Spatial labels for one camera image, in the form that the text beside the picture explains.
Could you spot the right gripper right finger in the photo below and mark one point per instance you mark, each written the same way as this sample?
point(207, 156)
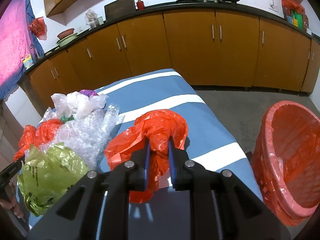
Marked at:
point(186, 174)

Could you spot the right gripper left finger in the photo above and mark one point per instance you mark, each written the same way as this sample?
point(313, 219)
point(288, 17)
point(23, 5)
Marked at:
point(133, 174)

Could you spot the green-yellow plastic bag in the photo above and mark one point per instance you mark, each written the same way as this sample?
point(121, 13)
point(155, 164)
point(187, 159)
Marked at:
point(46, 177)

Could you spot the orange plastic bag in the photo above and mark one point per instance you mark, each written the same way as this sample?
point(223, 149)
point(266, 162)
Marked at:
point(37, 136)
point(157, 126)

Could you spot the clear bubble wrap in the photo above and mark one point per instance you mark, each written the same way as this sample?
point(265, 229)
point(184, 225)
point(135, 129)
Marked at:
point(87, 137)

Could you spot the green plastic bag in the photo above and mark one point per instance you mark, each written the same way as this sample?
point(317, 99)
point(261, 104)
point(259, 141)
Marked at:
point(64, 118)

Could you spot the purple plastic bag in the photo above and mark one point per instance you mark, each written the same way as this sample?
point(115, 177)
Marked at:
point(88, 92)

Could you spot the white plastic bag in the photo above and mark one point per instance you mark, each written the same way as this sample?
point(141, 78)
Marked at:
point(77, 104)

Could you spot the red trash basket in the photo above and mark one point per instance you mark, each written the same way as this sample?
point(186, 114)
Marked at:
point(285, 161)

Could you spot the lower orange kitchen cabinets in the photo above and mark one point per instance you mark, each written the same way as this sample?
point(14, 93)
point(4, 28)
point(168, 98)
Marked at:
point(207, 47)

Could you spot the left hand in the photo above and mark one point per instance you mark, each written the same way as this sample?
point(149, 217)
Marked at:
point(12, 203)

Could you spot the yellow blue sponge pack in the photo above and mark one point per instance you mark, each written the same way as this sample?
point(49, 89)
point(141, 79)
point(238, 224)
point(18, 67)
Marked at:
point(28, 62)

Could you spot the pink blue curtain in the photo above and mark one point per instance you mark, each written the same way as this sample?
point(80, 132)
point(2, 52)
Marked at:
point(17, 42)

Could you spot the green basin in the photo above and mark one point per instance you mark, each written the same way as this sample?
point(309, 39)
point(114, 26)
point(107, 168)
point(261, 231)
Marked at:
point(66, 40)

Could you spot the red hanging bag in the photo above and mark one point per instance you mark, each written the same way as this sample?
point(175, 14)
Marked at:
point(39, 28)

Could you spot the red bowl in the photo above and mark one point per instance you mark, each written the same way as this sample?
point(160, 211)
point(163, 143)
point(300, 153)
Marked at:
point(65, 33)

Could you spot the clear bagged jars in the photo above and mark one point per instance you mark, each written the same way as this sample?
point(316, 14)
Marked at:
point(92, 19)

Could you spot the dark cutting board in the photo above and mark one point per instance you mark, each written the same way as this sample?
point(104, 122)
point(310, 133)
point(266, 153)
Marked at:
point(118, 9)

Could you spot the red bottle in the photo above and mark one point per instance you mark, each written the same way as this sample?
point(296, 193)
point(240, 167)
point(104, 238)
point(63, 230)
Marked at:
point(140, 5)

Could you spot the black countertop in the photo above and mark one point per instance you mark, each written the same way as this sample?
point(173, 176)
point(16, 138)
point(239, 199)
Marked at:
point(237, 7)

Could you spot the orange bag with boxes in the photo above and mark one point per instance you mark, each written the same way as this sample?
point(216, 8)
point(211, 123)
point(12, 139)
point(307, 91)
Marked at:
point(294, 13)

